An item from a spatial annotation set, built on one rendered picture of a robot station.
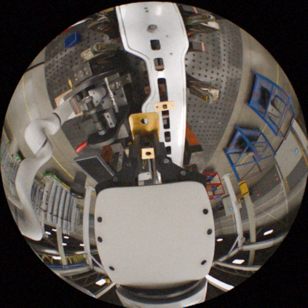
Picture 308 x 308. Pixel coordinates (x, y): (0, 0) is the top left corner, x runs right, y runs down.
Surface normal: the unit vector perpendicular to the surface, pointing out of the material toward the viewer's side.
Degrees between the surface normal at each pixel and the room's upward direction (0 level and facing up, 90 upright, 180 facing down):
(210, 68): 0
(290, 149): 90
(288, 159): 90
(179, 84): 0
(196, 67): 0
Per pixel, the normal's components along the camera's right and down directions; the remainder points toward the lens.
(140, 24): 0.08, 0.77
